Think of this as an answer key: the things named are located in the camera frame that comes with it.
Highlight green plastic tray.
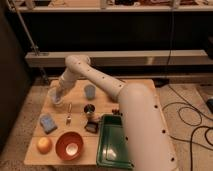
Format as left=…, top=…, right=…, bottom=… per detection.
left=96, top=114, right=133, bottom=170

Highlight black floor cables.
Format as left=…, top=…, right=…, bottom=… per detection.
left=161, top=83, right=213, bottom=171

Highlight small dark box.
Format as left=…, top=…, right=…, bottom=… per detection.
left=85, top=121, right=99, bottom=133

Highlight metal stand pole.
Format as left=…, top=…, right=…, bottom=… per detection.
left=11, top=0, right=42, bottom=56

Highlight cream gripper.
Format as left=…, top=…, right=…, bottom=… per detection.
left=56, top=71, right=79, bottom=97

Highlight small metal cup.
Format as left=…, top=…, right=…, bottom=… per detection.
left=84, top=104, right=95, bottom=118

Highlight blue plastic cup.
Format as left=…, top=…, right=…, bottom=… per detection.
left=84, top=84, right=96, bottom=100

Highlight blue sponge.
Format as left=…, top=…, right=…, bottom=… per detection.
left=40, top=115, right=57, bottom=134

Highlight bunch of dark grapes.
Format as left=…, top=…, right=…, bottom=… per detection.
left=112, top=109, right=123, bottom=116

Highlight orange fruit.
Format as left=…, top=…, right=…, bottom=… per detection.
left=37, top=137, right=52, bottom=154

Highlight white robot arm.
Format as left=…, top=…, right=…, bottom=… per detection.
left=54, top=55, right=178, bottom=171

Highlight red bowl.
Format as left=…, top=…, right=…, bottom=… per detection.
left=55, top=132, right=84, bottom=161

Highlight metal fork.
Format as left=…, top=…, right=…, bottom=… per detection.
left=66, top=103, right=72, bottom=125

